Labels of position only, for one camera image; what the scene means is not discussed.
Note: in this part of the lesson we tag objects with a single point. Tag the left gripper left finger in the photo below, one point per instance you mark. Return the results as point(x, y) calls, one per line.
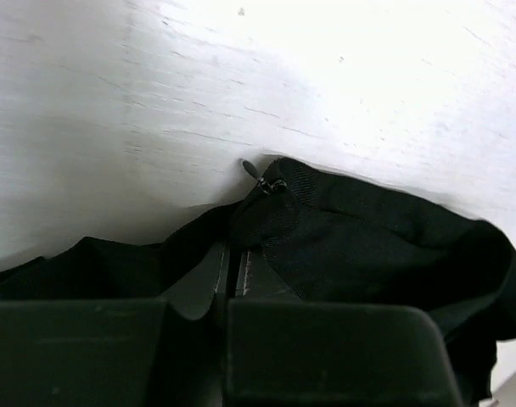
point(124, 352)

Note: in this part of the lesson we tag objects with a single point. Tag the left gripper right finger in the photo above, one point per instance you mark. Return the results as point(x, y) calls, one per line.
point(283, 351)

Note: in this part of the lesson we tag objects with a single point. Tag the black pleated skirt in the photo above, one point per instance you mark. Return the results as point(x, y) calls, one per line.
point(330, 238)

